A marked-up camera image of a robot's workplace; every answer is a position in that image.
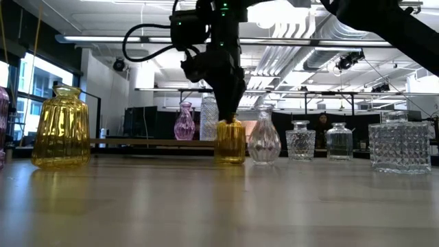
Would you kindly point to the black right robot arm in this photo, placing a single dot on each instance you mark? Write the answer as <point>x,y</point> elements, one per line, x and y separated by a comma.
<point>394,27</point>

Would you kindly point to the clear crosshatched jar vase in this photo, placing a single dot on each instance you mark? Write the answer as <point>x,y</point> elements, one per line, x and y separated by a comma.
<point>300,142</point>

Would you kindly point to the yellow ribbed jar vase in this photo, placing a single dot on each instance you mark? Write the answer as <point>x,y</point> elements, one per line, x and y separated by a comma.
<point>61,130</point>

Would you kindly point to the clear square diamond-cut vase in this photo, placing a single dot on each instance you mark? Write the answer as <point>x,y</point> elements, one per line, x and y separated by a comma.
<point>399,147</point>

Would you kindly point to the clear smooth jar vase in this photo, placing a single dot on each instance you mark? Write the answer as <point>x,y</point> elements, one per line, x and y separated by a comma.
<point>339,142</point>

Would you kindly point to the large window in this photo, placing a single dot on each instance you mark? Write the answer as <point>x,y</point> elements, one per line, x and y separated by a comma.
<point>48,79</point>

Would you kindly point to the small pink bulbous vase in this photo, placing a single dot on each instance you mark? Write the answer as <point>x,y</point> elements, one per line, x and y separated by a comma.
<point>184,127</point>

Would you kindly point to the black table edge rail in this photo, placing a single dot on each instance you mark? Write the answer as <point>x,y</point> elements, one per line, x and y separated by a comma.
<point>171,152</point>

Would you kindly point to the clear bulbous ribbed vase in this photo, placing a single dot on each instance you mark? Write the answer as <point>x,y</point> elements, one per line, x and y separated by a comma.
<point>264,144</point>

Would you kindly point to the person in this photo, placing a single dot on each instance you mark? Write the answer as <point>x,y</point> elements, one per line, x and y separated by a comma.
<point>322,130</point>

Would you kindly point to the white ceiling conduit bundle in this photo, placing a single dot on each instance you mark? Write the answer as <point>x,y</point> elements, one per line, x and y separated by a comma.
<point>291,27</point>

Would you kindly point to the silver ventilation duct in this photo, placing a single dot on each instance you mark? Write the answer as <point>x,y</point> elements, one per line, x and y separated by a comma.
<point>326,58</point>

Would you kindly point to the black ceiling spotlight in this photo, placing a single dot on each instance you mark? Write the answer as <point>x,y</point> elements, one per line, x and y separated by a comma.
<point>348,61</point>
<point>119,65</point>
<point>380,88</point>

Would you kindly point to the tall clear textured cylinder vase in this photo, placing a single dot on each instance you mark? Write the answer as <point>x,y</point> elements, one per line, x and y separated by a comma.
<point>205,127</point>

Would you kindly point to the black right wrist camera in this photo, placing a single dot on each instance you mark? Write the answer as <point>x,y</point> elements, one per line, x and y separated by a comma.
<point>188,31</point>

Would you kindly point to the yellow cylinder bottle vase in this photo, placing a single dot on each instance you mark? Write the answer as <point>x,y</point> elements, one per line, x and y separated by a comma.
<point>229,144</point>

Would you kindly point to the distant black metal frame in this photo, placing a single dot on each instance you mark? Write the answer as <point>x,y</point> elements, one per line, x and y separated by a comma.
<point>329,93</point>

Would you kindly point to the tall pink ribbed vase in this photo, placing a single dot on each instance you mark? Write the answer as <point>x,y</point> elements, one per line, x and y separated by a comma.
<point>3,120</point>

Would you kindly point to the black overhead beam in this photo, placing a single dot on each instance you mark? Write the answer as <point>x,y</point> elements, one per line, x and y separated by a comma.
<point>144,40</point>

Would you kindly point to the wooden shelf board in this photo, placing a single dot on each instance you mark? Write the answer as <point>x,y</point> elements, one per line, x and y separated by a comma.
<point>154,142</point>

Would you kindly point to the black partition screen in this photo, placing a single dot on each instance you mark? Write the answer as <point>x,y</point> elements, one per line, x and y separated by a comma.
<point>166,125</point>
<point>279,130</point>

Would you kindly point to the white LED light strip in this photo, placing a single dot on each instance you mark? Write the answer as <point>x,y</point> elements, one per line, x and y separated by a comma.
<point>159,40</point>
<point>343,43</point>
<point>274,41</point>
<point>103,38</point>

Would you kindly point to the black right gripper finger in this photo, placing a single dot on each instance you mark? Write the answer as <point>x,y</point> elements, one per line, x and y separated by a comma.
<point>226,99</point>

